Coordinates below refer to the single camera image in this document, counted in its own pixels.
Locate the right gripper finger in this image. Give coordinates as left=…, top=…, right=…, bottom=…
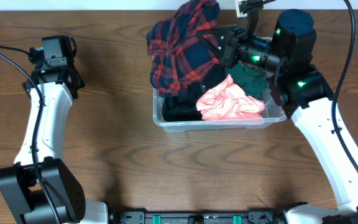
left=196, top=25, right=237, bottom=58
left=246, top=0, right=275, bottom=37

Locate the large black garment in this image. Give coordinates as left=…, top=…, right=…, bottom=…
left=162, top=83, right=206, bottom=122

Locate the clear plastic storage bin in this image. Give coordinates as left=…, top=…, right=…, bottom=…
left=153, top=88, right=287, bottom=132

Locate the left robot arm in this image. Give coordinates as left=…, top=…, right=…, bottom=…
left=0, top=35, right=109, bottom=223

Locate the dark green cloth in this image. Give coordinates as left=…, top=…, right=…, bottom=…
left=224, top=63, right=269, bottom=100

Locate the pink garment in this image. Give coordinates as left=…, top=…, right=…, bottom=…
left=196, top=74, right=265, bottom=121

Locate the red plaid flannel shirt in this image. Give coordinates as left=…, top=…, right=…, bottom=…
left=146, top=0, right=220, bottom=97

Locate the black cloth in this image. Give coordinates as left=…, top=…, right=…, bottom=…
left=188, top=64, right=226, bottom=96

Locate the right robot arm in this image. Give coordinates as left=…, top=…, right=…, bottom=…
left=197, top=1, right=358, bottom=223

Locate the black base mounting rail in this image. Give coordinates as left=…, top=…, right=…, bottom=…
left=111, top=210, right=285, bottom=224

